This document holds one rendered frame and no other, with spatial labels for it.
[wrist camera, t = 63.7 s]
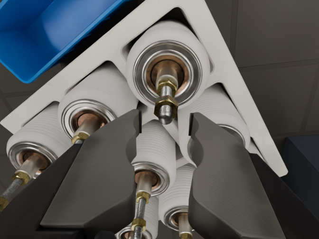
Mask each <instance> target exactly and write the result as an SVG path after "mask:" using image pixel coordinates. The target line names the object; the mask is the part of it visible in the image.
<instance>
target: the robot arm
mask: <svg viewBox="0 0 319 239"><path fill-rule="evenodd" d="M139 133H142V110H138V109H133V110H131V111H129V112H127V113H125V114H123V115H121V116H120V117H118V118H116V119H114V120H112V121H111V122H109V123H107V124H105V125H104V126H102V127H101V128H99V129H98V130H97V131H95V132H94V133H93V134H92V135H90V136H89V137H88V138H87V139H86V140H85V141H84V142H83V143H82V144H73V145H72V146H71V147H70V148H69V149H68V150H67V151H66V152H65V153H64V154H62V155H61V156H60V157H59V158H58V159H57V160H56V161H55V162H53V163H52V164H51V165H50V166H49V167H48V168H47V169H45V170H44V171H43V172H42V173H41V174H40V175H39V176H37V177H36V178H35V179H34V180H33V181H32V182H31V183H29V184H28V185H27V186H26V187H25V188H24V189H23V190H22V191H21V192H20V193H19V194H18V195H17V196H16V197H15V198H14V199H13V200H12V201H11V202H10V203H9V204H8V205H7V206H6V207H5V208H4V209H3V211H2V212H1V213H0V239H116V237H115V234H116V233H117V232H119V231H121V230H122V229H124V228H125V227H126V226H128V225H129V224H131V223H132V221H133V220H134V217H135V205H136V187H135V169H134V167H133V166H132V164H131V162H132V161H133V159H134V158H135V157H136V155H137V150H136V137H137V136H138V135H139ZM188 135H189V136H191V138H192V139H193V141H194V145H193V152H192V160H193V161H194V163H195V164H196V166H197V168H196V169H195V170H194V172H193V176H192V182H191V188H190V193H189V199H188V222H189V224H190V226H191V227H192V228H193V229H194V230H195V231H196V232H197V233H198V234H199V235H201V236H202V237H203V238H204V239H319V219H318V218H317V217H316V216H315V214H314V213H313V212H312V211H311V210H310V209H309V208H308V206H307V205H306V204H305V203H304V202H303V201H302V200H301V199H300V198H299V197H298V196H297V195H296V194H295V193H294V192H293V191H292V189H291V188H290V187H289V186H288V185H287V184H286V183H285V182H284V181H283V180H282V179H281V178H280V177H279V176H278V175H277V174H276V173H275V172H274V171H273V170H272V169H271V168H270V167H269V166H268V165H267V164H266V163H265V162H264V161H263V159H262V158H261V157H260V156H259V155H258V154H255V153H250V152H249V151H248V150H247V149H246V148H245V147H244V146H243V145H242V144H241V143H240V142H239V141H238V140H237V139H236V138H235V137H234V136H233V135H231V134H230V133H229V132H228V131H226V130H225V129H223V128H222V127H220V126H219V125H217V124H216V123H214V122H213V121H212V120H210V119H209V118H207V117H206V116H204V115H203V114H201V113H200V112H194V113H190V116H189V131H188Z"/></svg>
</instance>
